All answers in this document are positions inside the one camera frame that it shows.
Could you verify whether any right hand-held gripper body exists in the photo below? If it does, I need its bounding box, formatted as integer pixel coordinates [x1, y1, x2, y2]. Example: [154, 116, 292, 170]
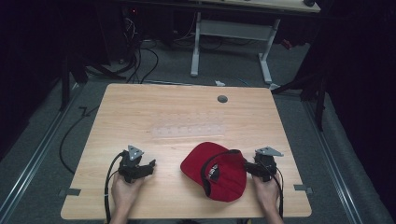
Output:
[253, 146, 285, 183]

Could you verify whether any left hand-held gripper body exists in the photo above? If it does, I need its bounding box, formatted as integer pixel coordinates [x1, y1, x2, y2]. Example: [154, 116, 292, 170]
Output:
[117, 145, 151, 184]

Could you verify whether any red baseball cap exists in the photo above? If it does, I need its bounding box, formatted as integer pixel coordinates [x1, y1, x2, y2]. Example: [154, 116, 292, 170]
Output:
[179, 141, 248, 203]

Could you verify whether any person's right hand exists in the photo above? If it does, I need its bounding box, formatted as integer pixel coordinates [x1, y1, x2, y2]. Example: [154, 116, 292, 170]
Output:
[251, 173, 281, 217]

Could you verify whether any person's left hand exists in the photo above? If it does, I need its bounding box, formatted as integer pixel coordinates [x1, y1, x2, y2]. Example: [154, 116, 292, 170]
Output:
[110, 172, 146, 217]

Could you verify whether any grey tape piece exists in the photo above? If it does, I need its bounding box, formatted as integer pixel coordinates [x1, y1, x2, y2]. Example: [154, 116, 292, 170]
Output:
[58, 188, 82, 198]
[292, 184, 314, 195]

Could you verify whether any clear tape strip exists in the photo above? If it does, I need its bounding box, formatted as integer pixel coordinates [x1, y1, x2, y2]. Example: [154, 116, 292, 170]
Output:
[151, 123, 227, 138]

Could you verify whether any black metal stand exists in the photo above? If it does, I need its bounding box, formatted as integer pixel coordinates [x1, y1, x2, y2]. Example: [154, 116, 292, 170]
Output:
[58, 54, 90, 112]
[271, 68, 328, 133]

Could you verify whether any small red object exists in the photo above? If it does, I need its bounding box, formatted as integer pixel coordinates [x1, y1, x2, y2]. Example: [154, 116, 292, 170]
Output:
[280, 38, 294, 51]

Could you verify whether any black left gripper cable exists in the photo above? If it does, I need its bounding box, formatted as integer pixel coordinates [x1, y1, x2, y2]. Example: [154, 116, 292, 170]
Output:
[103, 150, 128, 224]

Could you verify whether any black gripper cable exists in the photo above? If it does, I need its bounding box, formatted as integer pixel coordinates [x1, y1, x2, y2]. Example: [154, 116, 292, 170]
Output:
[103, 150, 128, 224]
[269, 167, 286, 219]

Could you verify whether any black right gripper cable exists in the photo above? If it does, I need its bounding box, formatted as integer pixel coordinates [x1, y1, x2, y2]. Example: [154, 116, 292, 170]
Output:
[269, 167, 286, 219]

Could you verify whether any metal floor rail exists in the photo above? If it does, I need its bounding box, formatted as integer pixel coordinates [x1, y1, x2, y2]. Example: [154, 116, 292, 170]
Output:
[0, 83, 85, 218]
[302, 99, 365, 224]

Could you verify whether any black floor cable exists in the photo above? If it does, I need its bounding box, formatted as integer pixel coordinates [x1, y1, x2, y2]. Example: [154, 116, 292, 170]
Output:
[58, 105, 101, 175]

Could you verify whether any bundle of black cables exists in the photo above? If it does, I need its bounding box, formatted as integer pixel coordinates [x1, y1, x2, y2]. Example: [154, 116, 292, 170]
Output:
[122, 17, 161, 85]

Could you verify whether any white metal desk frame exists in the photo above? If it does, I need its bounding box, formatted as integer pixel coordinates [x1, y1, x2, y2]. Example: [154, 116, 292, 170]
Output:
[190, 11, 282, 86]

